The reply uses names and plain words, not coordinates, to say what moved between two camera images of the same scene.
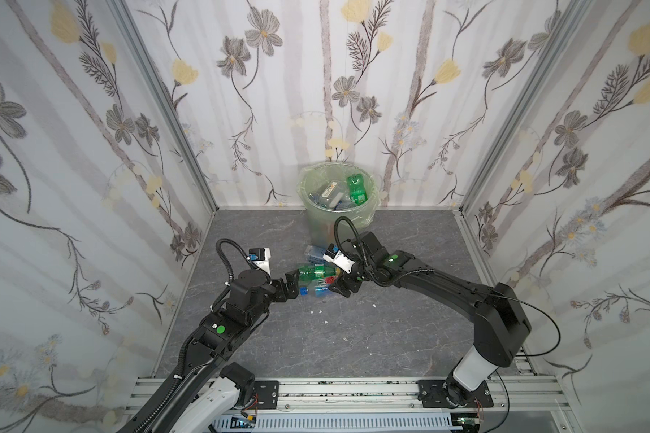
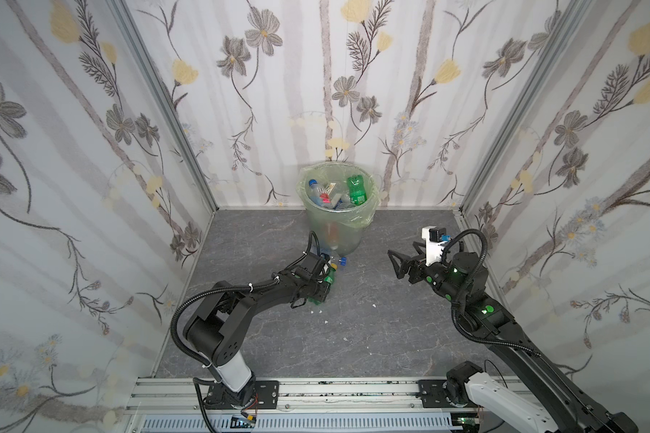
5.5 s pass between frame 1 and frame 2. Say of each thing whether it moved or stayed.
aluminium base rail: stayed
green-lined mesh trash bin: stayed
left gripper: moved
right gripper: moved
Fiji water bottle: moved
